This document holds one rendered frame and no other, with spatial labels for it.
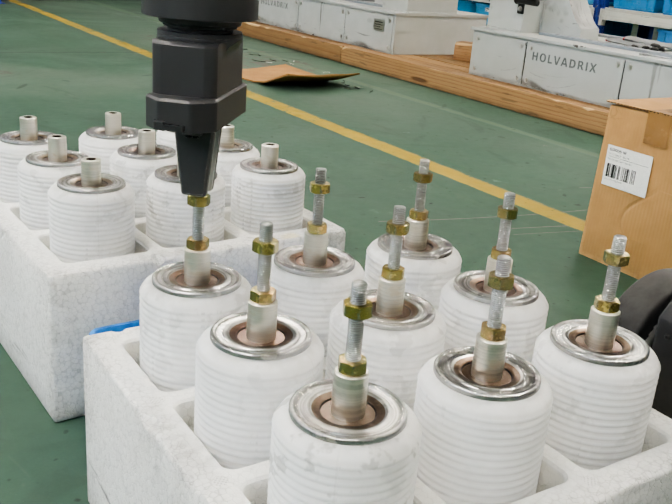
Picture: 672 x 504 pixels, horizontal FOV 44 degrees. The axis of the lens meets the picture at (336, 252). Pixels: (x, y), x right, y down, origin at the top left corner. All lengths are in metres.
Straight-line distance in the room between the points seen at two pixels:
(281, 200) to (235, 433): 0.50
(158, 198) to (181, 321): 0.35
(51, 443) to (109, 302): 0.16
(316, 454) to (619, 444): 0.27
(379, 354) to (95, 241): 0.43
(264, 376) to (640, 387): 0.28
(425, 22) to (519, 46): 0.81
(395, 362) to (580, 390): 0.14
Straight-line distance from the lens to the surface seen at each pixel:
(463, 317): 0.73
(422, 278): 0.81
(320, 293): 0.74
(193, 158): 0.68
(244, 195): 1.07
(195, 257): 0.71
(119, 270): 0.96
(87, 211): 0.96
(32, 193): 1.08
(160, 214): 1.02
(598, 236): 1.66
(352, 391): 0.52
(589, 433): 0.67
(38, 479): 0.93
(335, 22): 4.29
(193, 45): 0.63
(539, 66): 3.23
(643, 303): 1.01
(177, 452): 0.63
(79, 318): 0.96
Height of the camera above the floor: 0.53
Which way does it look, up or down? 20 degrees down
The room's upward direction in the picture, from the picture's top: 5 degrees clockwise
